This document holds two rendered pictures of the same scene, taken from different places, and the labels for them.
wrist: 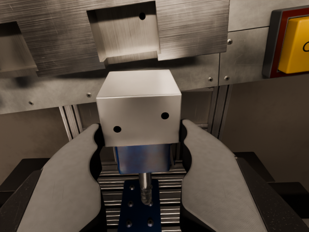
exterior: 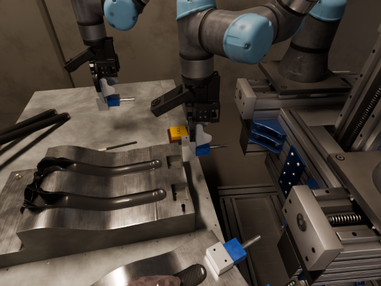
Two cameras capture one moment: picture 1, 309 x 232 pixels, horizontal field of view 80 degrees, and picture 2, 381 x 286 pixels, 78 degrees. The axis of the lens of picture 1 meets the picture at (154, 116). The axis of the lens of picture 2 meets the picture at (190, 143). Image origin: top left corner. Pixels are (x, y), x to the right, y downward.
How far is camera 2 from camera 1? 0.60 m
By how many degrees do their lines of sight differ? 52
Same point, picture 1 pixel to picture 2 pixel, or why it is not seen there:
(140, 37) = (176, 165)
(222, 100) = (240, 190)
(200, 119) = (264, 203)
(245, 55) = not seen: hidden behind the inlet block
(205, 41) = (175, 146)
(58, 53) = (179, 176)
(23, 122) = not seen: outside the picture
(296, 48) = (179, 134)
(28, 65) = (186, 195)
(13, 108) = (220, 235)
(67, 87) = (203, 206)
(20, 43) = (179, 196)
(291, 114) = not seen: hidden behind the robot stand
